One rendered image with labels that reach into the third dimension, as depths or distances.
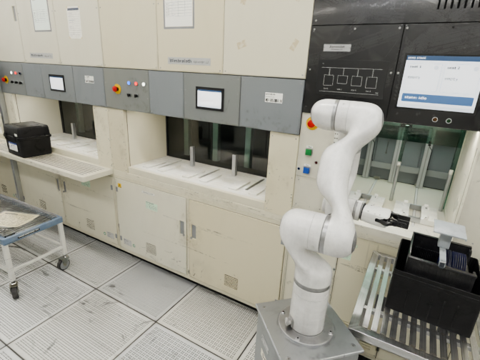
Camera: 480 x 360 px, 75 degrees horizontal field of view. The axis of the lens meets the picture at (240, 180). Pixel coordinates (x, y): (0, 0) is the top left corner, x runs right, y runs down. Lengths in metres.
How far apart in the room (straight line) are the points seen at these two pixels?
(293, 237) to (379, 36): 0.99
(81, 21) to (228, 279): 2.10
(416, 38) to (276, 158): 0.83
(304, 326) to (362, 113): 0.71
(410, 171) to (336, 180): 1.58
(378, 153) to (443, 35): 1.16
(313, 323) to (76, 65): 2.42
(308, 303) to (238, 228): 1.04
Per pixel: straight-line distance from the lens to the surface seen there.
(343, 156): 1.01
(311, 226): 0.97
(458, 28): 1.59
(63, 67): 2.95
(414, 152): 2.52
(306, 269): 1.03
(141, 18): 2.29
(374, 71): 1.59
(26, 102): 3.78
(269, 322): 1.21
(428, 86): 1.58
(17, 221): 2.84
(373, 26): 1.61
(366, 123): 1.04
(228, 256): 2.18
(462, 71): 1.58
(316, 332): 1.18
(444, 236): 1.37
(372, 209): 1.37
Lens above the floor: 1.59
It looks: 19 degrees down
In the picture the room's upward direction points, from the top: 3 degrees clockwise
